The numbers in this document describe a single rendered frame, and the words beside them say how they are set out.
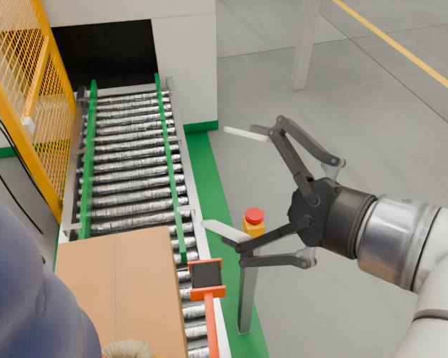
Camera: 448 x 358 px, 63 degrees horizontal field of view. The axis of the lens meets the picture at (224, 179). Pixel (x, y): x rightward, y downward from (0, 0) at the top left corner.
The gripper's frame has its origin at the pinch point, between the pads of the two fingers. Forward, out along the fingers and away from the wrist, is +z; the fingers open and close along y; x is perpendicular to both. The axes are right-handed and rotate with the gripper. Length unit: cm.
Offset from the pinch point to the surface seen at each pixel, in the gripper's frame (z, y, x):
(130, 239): 68, -40, -47
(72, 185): 149, -43, -72
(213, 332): 9.6, -37.2, -24.1
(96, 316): 55, -59, -29
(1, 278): -5.6, -6.6, 30.1
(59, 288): 1.8, -13.0, 20.8
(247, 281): 42, -55, -96
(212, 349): 7.7, -39.4, -22.1
